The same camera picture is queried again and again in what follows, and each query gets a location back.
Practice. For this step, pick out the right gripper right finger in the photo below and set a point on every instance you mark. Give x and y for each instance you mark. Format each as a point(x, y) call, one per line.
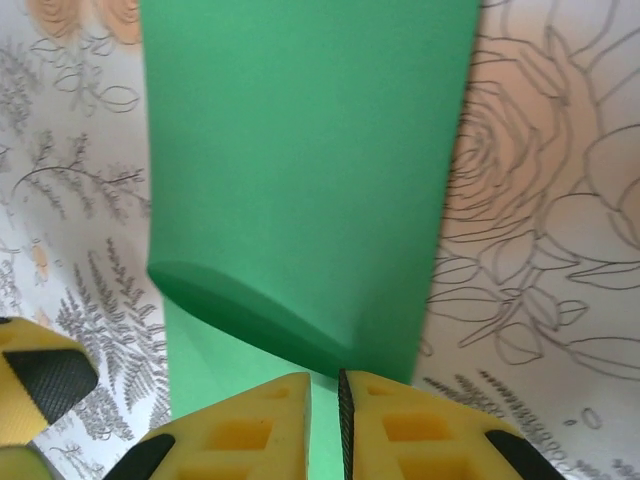
point(425, 440)

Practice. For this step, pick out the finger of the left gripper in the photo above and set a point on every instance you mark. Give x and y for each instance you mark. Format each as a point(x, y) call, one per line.
point(20, 465)
point(45, 380)

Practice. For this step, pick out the floral table mat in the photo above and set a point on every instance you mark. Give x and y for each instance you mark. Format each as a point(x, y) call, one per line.
point(550, 250)

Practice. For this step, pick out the green cloth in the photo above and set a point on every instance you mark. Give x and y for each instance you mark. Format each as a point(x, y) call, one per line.
point(300, 175)

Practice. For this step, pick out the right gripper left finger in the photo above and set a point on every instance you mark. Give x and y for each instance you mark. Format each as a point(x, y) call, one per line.
point(240, 440)

